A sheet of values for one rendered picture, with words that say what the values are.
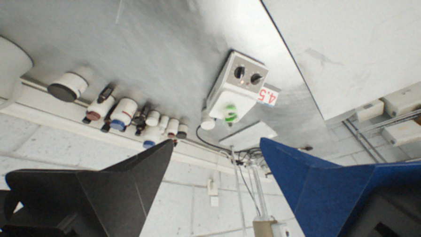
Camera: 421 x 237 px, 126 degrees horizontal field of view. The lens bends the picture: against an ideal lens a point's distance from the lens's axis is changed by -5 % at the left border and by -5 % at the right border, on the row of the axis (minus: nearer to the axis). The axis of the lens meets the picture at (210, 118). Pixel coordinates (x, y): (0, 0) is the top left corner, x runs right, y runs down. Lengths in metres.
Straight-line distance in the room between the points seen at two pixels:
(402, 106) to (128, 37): 2.57
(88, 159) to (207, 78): 0.53
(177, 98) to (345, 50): 0.56
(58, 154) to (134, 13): 0.51
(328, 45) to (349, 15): 0.07
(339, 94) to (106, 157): 0.99
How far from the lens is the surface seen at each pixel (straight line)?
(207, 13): 0.36
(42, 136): 0.68
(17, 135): 0.69
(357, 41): 0.56
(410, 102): 2.54
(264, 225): 0.64
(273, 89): 0.50
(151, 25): 0.39
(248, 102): 0.39
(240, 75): 0.35
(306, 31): 0.45
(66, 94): 0.56
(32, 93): 0.72
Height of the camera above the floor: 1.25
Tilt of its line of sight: 39 degrees down
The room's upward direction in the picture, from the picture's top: 178 degrees clockwise
